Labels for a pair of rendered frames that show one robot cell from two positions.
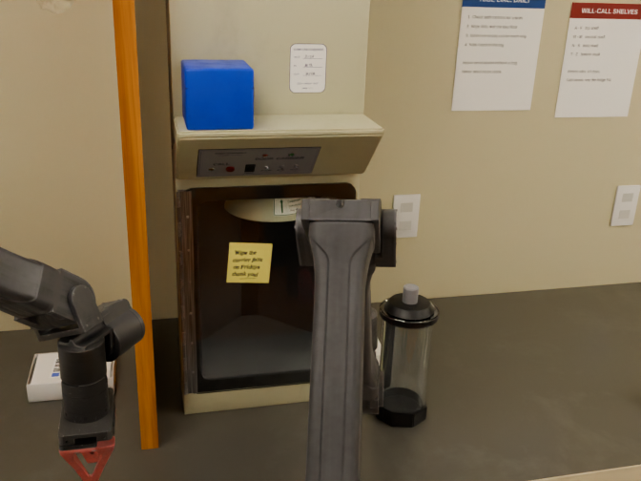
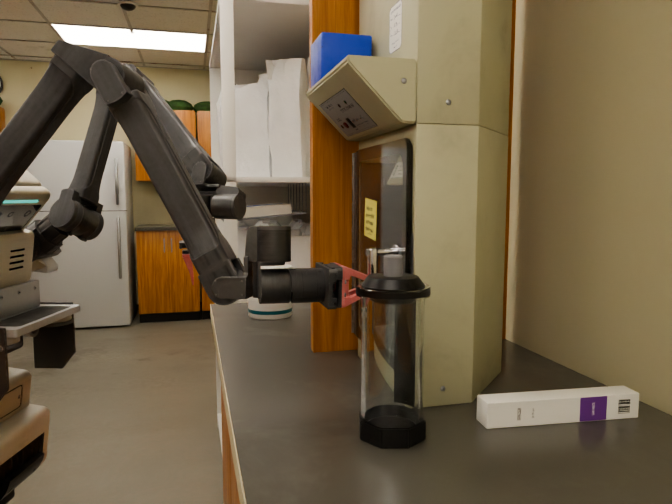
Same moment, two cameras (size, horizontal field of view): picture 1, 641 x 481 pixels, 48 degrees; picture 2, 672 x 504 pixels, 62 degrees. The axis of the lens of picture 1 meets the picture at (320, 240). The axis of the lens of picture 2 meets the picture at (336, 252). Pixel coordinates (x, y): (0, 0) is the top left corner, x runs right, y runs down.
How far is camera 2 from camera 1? 1.54 m
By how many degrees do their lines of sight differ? 88
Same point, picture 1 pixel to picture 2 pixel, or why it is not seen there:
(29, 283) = (184, 152)
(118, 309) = (229, 190)
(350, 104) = (411, 52)
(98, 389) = not seen: hidden behind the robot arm
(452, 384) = (486, 474)
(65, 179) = not seen: hidden behind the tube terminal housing
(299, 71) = (392, 32)
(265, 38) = (382, 12)
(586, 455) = not seen: outside the picture
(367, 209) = (58, 46)
